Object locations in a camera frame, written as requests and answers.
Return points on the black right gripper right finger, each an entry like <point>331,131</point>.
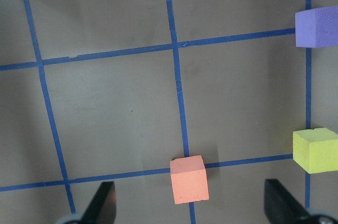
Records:
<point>280,207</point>

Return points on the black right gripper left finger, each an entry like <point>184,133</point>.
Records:
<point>103,206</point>

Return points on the yellow foam block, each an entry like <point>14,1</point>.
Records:
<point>315,150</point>

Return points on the orange block near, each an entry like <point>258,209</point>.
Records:
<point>189,180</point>

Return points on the purple block right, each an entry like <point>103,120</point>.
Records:
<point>316,28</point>

